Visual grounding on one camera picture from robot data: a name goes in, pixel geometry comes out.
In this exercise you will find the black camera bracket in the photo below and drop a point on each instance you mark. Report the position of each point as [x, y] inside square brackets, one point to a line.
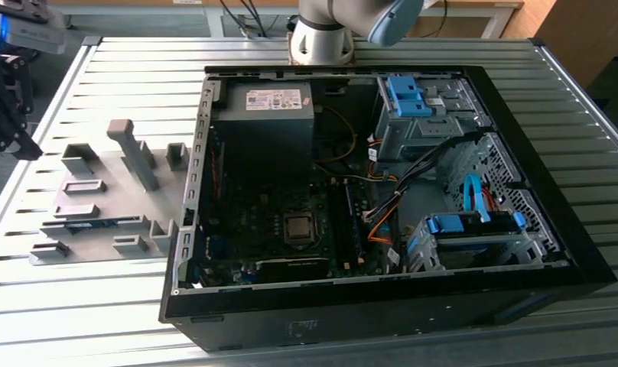
[27, 9]

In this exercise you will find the CPU socket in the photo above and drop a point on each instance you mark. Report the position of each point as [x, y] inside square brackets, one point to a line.
[281, 229]

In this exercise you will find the white power supply label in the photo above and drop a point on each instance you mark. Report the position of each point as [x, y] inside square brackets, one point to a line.
[272, 100]

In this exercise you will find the black RAM slot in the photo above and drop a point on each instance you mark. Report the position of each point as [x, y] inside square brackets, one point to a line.
[336, 225]

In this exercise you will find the wooden desk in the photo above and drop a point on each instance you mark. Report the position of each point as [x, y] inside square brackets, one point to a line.
[471, 23]

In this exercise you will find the blue drive carrier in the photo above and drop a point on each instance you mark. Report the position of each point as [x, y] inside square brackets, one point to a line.
[405, 103]

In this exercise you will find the black PC case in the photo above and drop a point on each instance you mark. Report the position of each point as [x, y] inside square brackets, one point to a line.
[389, 317]

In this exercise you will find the grey power supply unit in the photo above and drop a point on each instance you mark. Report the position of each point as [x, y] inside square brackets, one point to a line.
[268, 114]

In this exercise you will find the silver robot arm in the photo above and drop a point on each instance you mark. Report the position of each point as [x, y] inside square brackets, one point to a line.
[319, 42]

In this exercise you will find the blue RAM stick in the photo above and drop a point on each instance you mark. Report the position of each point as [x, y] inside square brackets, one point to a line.
[83, 225]

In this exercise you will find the grey metal disk bay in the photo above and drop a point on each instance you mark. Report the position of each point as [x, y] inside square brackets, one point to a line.
[492, 244]

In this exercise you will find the black graphics card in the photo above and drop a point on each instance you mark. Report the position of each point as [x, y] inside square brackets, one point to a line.
[288, 269]

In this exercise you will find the grey metal drive cage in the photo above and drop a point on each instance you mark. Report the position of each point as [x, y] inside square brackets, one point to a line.
[431, 130]

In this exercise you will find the wooden cabinet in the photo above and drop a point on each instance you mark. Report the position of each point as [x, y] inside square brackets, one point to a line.
[584, 34]

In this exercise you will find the grey parts rack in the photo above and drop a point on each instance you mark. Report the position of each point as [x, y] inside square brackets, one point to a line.
[103, 246]

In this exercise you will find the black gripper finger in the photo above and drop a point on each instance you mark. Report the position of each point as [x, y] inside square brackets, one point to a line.
[17, 95]

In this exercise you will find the hard disk in blue carrier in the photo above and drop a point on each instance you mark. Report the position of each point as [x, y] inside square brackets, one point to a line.
[445, 225]

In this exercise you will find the green motherboard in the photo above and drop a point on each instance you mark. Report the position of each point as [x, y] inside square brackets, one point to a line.
[246, 233]

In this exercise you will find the silver CPU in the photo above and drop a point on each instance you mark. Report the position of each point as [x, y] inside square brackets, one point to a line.
[298, 227]

